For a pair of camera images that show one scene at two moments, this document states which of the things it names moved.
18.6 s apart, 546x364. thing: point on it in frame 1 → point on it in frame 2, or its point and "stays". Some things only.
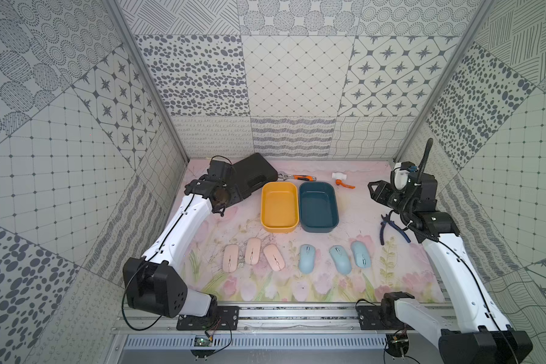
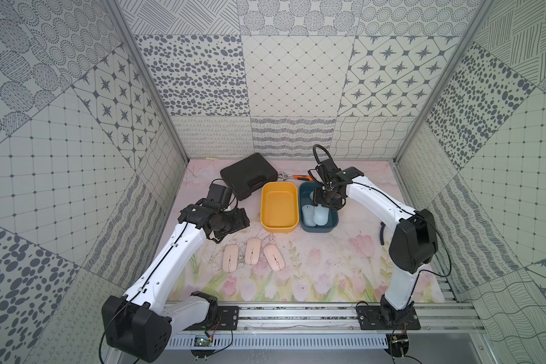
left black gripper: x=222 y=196 → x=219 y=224
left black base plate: x=223 y=318 stays
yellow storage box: x=280 y=206 stays
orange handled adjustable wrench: x=296 y=177 stays
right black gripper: x=382 y=189 → x=318 y=199
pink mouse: x=274 y=257 stays
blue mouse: x=306 y=258 → x=321 y=215
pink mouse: x=252 y=250 stays
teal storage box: x=318 y=206 stays
